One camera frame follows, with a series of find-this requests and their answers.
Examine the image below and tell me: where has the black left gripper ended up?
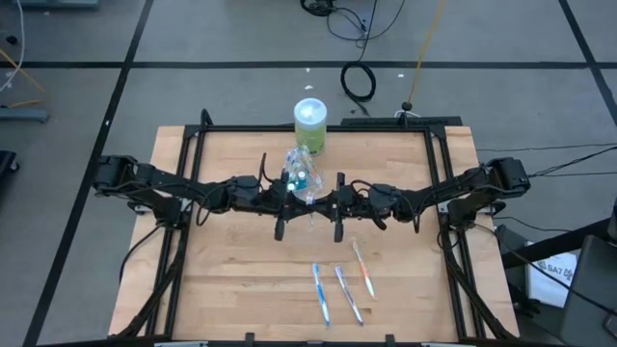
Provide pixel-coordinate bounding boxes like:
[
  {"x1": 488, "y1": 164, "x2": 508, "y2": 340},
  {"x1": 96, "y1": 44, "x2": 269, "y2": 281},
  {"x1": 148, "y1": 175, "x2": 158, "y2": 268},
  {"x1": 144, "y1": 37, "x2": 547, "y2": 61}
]
[{"x1": 263, "y1": 167, "x2": 313, "y2": 242}]

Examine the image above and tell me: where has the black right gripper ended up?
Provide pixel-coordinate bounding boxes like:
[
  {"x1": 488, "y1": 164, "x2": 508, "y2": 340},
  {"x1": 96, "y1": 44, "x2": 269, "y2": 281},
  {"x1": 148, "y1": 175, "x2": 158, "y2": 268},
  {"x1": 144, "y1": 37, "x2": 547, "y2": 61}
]
[{"x1": 313, "y1": 172, "x2": 371, "y2": 244}]

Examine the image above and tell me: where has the clear acrylic organizer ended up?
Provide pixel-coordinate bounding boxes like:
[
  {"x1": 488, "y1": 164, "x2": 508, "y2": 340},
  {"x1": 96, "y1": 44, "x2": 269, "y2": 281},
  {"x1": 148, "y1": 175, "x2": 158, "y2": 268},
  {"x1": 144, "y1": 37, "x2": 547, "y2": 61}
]
[{"x1": 281, "y1": 146, "x2": 324, "y2": 203}]

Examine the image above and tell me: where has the purple toothbrush in wrapper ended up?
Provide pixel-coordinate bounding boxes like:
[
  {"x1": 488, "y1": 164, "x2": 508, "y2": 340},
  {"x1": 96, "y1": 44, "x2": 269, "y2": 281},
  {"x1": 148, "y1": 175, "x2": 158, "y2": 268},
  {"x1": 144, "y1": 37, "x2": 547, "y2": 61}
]
[{"x1": 334, "y1": 265, "x2": 365, "y2": 328}]

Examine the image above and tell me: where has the blue toothbrush in wrapper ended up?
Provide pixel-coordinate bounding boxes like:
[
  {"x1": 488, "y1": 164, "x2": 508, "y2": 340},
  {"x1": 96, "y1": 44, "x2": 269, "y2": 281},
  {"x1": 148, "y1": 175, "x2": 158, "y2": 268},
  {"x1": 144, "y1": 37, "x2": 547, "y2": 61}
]
[{"x1": 311, "y1": 262, "x2": 333, "y2": 328}]

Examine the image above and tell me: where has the white printed sheet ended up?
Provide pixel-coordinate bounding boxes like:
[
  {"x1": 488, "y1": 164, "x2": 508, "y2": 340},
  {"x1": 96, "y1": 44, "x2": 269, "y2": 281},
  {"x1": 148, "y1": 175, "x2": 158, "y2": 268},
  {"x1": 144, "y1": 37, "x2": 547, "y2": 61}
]
[{"x1": 526, "y1": 252, "x2": 578, "y2": 309}]

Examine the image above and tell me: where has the black equipment stand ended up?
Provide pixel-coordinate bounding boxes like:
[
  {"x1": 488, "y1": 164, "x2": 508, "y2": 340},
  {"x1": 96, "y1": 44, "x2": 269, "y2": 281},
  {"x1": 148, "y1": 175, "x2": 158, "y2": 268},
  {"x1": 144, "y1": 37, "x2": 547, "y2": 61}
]
[{"x1": 500, "y1": 219, "x2": 617, "y2": 339}]

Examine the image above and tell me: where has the black aluminium table frame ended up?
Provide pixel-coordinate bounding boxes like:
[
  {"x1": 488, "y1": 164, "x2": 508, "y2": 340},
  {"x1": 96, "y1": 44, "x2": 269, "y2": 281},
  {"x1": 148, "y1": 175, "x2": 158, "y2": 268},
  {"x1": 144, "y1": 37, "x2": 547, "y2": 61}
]
[{"x1": 108, "y1": 122, "x2": 520, "y2": 344}]

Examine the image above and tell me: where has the coiled black cable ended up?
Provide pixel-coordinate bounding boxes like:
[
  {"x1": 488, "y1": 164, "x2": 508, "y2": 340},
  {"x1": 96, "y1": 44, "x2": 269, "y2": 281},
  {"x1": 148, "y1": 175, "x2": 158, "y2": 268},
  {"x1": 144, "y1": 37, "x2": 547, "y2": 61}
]
[{"x1": 339, "y1": 61, "x2": 378, "y2": 104}]

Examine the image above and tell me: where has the yellow cable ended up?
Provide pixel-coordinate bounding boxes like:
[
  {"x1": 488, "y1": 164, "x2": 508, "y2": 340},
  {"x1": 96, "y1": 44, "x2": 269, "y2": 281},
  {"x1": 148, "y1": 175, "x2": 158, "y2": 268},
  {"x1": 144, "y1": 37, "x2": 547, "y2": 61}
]
[{"x1": 407, "y1": 0, "x2": 447, "y2": 105}]

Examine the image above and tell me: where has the black floor cable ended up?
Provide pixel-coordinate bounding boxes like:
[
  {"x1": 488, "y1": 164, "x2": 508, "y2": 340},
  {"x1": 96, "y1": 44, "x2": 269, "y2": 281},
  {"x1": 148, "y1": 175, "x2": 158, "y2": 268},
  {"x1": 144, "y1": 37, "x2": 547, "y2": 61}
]
[{"x1": 300, "y1": 0, "x2": 407, "y2": 64}]

